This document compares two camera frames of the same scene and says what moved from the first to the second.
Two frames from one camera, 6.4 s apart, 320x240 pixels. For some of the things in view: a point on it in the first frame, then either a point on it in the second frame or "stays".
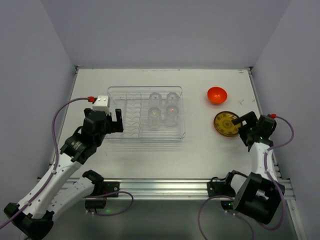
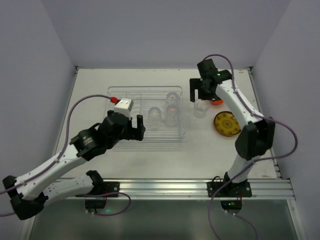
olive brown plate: (223, 124) stays
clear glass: (154, 117) stays
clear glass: (155, 100) -> (200, 107)
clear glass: (172, 98) stays
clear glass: (170, 119) stays
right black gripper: (249, 127) -> (196, 83)
